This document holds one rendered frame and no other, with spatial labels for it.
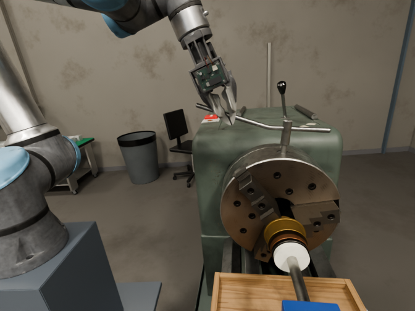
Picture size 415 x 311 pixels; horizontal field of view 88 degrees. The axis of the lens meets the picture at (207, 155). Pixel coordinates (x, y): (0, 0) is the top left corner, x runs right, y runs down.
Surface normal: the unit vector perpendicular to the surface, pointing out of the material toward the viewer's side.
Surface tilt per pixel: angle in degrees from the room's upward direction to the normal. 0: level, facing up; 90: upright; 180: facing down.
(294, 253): 90
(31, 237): 72
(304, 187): 90
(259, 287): 0
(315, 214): 9
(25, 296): 90
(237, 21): 90
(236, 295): 0
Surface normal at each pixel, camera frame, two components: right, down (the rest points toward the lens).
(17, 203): 0.86, 0.11
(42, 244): 0.82, -0.21
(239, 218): -0.13, 0.35
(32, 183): 1.00, -0.08
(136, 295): -0.08, -0.94
